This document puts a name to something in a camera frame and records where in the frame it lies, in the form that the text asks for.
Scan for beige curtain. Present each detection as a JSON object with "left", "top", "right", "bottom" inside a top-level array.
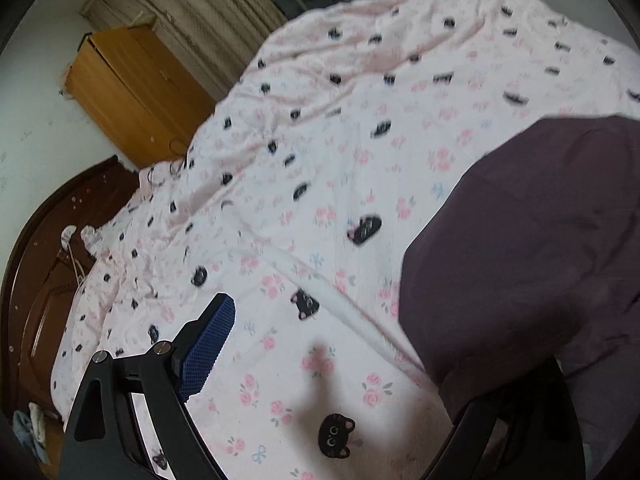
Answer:
[{"left": 80, "top": 0, "right": 296, "bottom": 103}]

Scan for dark wooden headboard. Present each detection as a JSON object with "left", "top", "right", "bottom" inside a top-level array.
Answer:
[{"left": 0, "top": 155, "right": 138, "bottom": 461}]

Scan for purple and grey jacket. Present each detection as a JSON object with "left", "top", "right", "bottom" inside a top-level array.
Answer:
[{"left": 397, "top": 114, "right": 640, "bottom": 480}]

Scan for white charger cable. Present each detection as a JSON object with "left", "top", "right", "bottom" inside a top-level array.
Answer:
[{"left": 69, "top": 247, "right": 93, "bottom": 282}]

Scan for pink cat print duvet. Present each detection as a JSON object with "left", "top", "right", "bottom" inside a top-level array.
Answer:
[{"left": 50, "top": 0, "right": 640, "bottom": 480}]

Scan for black cable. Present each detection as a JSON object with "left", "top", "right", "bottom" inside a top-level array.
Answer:
[{"left": 167, "top": 137, "right": 196, "bottom": 176}]

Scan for wooden wardrobe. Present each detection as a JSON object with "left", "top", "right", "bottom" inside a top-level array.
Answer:
[{"left": 65, "top": 25, "right": 217, "bottom": 168}]

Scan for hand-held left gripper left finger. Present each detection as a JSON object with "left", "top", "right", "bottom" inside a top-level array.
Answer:
[{"left": 59, "top": 294, "right": 237, "bottom": 480}]

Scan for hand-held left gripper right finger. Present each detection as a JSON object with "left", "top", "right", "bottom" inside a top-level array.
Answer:
[{"left": 430, "top": 357, "right": 586, "bottom": 480}]

